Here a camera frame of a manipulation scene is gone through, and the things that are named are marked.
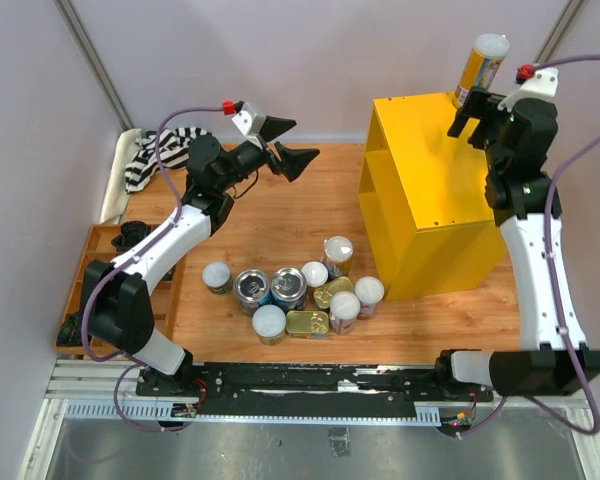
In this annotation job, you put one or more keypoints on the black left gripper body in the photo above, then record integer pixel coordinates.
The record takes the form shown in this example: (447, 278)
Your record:
(263, 156)

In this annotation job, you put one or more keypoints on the gold sardine tin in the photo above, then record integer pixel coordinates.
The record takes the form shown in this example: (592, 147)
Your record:
(323, 295)
(307, 324)

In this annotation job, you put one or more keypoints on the yellow can white lid front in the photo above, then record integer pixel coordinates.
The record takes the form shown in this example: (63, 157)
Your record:
(269, 324)

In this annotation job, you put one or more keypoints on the green rolled belt bottom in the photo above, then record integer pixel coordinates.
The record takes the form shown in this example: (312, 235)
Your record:
(69, 334)

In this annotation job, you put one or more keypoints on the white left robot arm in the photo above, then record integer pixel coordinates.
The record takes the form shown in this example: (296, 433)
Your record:
(116, 295)

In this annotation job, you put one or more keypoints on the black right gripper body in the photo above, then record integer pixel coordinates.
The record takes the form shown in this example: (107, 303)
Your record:
(489, 126)

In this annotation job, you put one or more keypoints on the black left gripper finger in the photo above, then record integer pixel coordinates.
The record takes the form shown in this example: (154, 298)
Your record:
(293, 162)
(273, 127)

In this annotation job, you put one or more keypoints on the blue can silver top left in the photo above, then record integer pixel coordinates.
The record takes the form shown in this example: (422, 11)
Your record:
(252, 289)

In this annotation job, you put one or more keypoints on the tall yellow blue can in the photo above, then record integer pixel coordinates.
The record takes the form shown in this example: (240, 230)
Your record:
(487, 54)

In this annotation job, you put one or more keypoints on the gold sardine tin upper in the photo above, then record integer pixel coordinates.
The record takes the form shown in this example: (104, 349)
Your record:
(323, 295)

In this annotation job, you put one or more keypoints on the short green can white lid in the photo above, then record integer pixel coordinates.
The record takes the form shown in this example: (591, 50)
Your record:
(218, 278)

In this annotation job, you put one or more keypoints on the gold sardine tin lower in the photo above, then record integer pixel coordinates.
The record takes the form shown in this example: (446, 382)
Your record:
(307, 324)

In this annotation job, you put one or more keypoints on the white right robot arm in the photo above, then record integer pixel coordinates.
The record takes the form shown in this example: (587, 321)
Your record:
(554, 358)

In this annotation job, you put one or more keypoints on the black rolled belt top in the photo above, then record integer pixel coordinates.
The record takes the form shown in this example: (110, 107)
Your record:
(131, 233)

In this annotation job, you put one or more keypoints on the blue can silver top right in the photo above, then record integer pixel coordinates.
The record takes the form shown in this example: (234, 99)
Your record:
(289, 289)

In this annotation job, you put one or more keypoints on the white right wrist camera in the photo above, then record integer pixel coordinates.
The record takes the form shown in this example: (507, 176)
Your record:
(541, 86)

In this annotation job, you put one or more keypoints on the cream cloth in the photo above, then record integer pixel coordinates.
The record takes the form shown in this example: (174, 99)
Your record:
(115, 198)

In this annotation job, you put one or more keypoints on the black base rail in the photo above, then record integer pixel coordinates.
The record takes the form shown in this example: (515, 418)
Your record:
(221, 379)

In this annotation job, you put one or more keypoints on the blue can silver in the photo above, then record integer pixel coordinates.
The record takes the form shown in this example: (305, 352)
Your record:
(289, 289)
(252, 289)

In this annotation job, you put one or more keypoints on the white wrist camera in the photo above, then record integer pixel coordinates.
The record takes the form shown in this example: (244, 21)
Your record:
(249, 120)
(541, 86)

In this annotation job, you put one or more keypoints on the aluminium frame post left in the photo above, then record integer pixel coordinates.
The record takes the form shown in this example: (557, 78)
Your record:
(79, 33)

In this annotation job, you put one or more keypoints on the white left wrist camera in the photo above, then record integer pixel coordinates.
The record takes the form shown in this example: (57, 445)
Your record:
(249, 120)

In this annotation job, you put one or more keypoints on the small can white lid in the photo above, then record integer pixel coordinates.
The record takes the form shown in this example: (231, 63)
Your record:
(316, 274)

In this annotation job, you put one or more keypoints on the tall can white lid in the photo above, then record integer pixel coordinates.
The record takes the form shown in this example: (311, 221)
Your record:
(343, 311)
(337, 256)

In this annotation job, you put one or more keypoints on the yellow wooden shelf cabinet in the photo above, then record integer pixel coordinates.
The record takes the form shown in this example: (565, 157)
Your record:
(421, 193)

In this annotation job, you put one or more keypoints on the red label can white lid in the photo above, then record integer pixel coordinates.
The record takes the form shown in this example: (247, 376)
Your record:
(370, 292)

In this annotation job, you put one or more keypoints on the black striped cloth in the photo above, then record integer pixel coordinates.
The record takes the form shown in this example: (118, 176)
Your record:
(173, 148)

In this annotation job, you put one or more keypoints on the aluminium frame post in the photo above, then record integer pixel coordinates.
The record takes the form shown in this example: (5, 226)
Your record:
(79, 33)
(567, 18)

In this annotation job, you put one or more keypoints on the tall can white lid front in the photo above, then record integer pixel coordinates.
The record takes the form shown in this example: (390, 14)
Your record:
(343, 311)

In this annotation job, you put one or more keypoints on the aluminium frame post right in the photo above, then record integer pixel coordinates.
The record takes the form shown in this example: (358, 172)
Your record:
(567, 18)

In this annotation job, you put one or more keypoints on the wooden compartment tray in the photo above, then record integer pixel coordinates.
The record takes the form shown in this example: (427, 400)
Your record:
(164, 298)

